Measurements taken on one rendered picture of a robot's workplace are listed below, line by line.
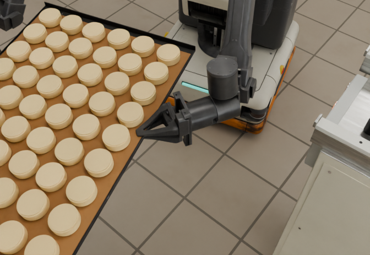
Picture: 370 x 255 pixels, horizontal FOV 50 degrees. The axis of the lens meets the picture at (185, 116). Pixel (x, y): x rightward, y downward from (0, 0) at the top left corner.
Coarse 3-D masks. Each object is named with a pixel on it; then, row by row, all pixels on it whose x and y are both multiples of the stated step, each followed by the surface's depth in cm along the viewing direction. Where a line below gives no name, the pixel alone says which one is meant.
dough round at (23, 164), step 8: (24, 152) 72; (32, 152) 72; (16, 160) 71; (24, 160) 71; (32, 160) 70; (16, 168) 70; (24, 168) 70; (32, 168) 70; (16, 176) 70; (24, 176) 70
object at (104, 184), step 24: (96, 48) 89; (48, 72) 85; (168, 72) 84; (24, 96) 81; (120, 96) 81; (144, 120) 77; (24, 144) 75; (96, 144) 74; (0, 168) 72; (72, 168) 72; (120, 168) 71; (24, 192) 69; (48, 192) 69; (0, 216) 67; (72, 240) 64
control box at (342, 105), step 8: (352, 80) 104; (360, 80) 103; (352, 88) 102; (360, 88) 102; (344, 96) 100; (352, 96) 100; (336, 104) 98; (344, 104) 98; (336, 112) 97; (344, 112) 97; (336, 120) 95; (312, 144) 97; (312, 152) 99; (304, 160) 104; (312, 160) 101
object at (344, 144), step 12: (324, 120) 87; (324, 132) 86; (336, 132) 85; (348, 132) 85; (324, 144) 89; (336, 144) 86; (348, 144) 84; (360, 144) 83; (348, 156) 86; (360, 156) 84; (360, 168) 86
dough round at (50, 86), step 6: (42, 78) 81; (48, 78) 81; (54, 78) 81; (42, 84) 81; (48, 84) 80; (54, 84) 80; (60, 84) 81; (42, 90) 80; (48, 90) 80; (54, 90) 80; (60, 90) 81; (42, 96) 81; (48, 96) 80; (54, 96) 81
